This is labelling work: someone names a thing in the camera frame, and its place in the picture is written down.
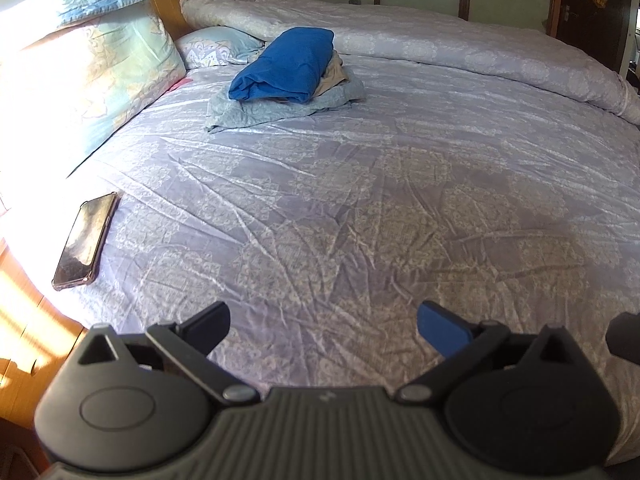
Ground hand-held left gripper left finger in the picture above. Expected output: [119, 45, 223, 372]
[65, 301, 262, 404]

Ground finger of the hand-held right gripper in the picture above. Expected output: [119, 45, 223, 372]
[605, 311, 640, 361]

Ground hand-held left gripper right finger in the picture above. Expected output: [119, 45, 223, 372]
[397, 301, 587, 404]

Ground blue pants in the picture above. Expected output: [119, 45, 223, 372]
[228, 27, 335, 105]

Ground beige folded pants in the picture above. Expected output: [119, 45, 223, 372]
[312, 52, 351, 98]

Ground smartphone in clear case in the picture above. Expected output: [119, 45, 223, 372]
[52, 192, 121, 290]

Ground bed with lilac patterned sheet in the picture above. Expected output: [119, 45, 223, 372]
[45, 52, 640, 466]

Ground light blue folded garment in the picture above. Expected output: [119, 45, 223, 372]
[204, 67, 366, 133]

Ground large floral pillow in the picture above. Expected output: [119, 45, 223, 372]
[0, 12, 187, 181]

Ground light blue pillow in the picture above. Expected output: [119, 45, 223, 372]
[174, 27, 266, 70]

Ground rolled lilac quilt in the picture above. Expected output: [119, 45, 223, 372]
[180, 0, 640, 126]

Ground dark wooden door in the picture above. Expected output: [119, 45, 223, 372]
[555, 0, 636, 78]

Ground wooden bed frame side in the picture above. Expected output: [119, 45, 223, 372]
[0, 240, 86, 461]

